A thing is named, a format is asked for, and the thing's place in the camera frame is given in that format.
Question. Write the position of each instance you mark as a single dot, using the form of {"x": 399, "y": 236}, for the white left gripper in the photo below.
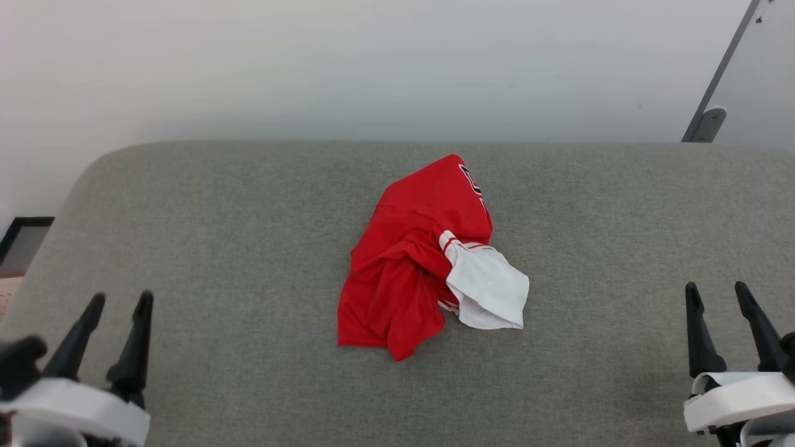
{"x": 68, "y": 410}

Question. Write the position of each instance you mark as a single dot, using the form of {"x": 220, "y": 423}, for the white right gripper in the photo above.
{"x": 739, "y": 397}

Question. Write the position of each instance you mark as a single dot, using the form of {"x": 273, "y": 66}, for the red and white jersey garment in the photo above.
{"x": 410, "y": 248}

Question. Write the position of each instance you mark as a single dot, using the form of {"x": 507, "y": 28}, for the black framed panel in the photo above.
{"x": 22, "y": 245}

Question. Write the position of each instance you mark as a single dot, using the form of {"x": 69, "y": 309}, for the grey fabric sofa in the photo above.
{"x": 248, "y": 248}

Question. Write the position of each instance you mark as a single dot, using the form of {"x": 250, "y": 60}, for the grey metal door bracket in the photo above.
{"x": 709, "y": 124}

